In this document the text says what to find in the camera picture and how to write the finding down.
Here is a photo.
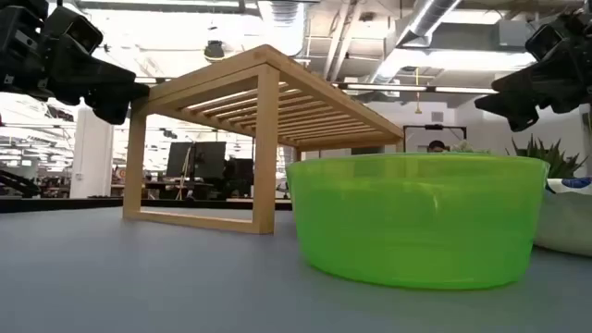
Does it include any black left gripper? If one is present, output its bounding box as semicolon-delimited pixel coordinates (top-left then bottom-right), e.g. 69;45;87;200
0;0;151;126

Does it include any green spiky potted plant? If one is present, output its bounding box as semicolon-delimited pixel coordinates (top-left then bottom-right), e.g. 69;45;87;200
506;133;588;180

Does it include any green translucent plastic bowl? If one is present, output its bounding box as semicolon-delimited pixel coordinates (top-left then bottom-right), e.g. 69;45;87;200
285;153;550;291

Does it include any black ceiling dome camera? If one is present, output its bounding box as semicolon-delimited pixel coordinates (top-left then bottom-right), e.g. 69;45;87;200
203;40;226;61

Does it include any white blue patterned bowl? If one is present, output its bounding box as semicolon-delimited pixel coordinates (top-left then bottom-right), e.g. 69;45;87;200
532;177;592;258

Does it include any wooden slatted shelf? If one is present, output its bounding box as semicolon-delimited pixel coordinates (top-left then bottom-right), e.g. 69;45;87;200
122;43;405;236

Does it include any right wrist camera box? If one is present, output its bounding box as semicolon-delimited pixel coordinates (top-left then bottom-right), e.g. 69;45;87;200
524;21;564;62

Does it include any long ceiling light fixture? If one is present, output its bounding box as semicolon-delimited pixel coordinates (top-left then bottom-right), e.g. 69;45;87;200
433;85;500;95
345;82;427;93

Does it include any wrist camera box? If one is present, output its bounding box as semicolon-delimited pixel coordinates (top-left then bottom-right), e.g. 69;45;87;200
524;21;564;62
43;6;105;56

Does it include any black metal frame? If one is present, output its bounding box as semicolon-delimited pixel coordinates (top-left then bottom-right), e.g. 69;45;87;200
402;123;468;154

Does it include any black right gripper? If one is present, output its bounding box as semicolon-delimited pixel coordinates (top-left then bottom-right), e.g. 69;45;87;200
474;8;592;133

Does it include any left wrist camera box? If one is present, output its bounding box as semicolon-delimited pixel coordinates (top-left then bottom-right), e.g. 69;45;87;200
43;6;105;56

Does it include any white building pillar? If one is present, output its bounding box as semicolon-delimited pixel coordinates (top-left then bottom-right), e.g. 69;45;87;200
68;105;115;200

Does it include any black computer monitor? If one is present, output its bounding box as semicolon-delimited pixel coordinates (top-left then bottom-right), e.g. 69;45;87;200
192;141;228;181
165;141;194;179

